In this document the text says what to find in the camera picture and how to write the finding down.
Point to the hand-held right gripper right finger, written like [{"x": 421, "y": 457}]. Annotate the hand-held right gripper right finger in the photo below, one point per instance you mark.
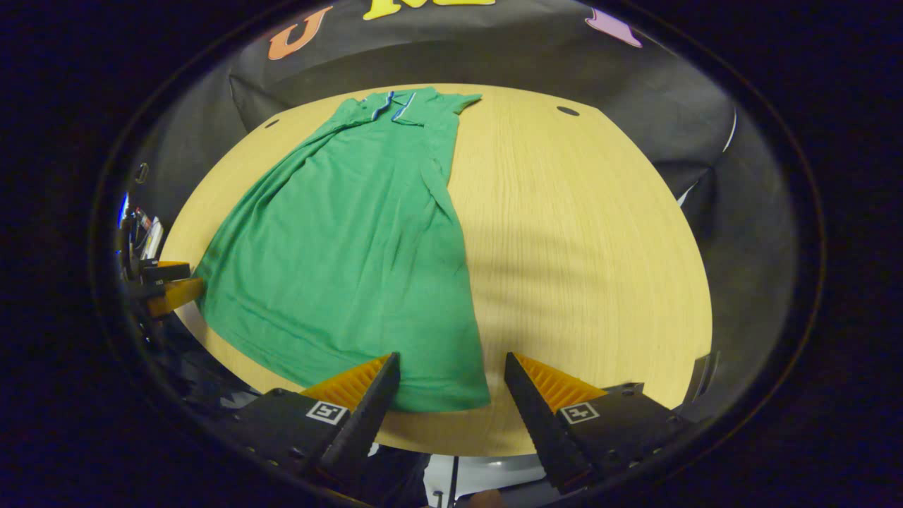
[{"x": 540, "y": 423}]

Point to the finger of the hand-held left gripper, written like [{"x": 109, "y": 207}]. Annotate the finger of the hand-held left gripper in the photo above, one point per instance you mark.
[
  {"x": 152, "y": 288},
  {"x": 169, "y": 272}
]

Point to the green T-shirt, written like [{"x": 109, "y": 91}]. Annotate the green T-shirt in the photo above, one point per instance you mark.
[{"x": 338, "y": 247}]

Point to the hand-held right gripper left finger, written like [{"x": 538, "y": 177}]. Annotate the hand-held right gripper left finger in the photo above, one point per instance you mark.
[{"x": 363, "y": 423}]

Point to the black backdrop cloth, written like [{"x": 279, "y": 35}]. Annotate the black backdrop cloth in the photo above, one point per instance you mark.
[{"x": 635, "y": 92}]

